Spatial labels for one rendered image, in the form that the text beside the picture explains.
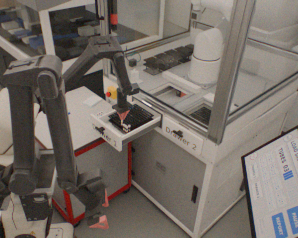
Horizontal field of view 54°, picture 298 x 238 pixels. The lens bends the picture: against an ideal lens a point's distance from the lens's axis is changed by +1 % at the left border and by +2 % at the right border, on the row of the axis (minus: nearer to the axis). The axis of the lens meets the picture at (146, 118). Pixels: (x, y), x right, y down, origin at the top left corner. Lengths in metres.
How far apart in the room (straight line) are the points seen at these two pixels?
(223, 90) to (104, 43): 0.60
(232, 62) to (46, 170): 0.92
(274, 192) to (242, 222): 1.25
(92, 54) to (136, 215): 1.54
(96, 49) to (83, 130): 0.90
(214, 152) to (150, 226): 0.95
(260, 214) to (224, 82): 0.58
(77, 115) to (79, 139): 0.27
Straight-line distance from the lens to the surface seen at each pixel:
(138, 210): 2.43
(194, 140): 1.65
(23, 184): 0.98
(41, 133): 1.98
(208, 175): 1.75
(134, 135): 1.71
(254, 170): 1.41
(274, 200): 1.25
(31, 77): 0.76
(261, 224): 1.23
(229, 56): 1.35
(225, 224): 2.46
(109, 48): 1.15
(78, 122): 2.02
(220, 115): 1.49
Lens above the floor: 1.94
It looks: 36 degrees down
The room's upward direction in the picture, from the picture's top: 2 degrees clockwise
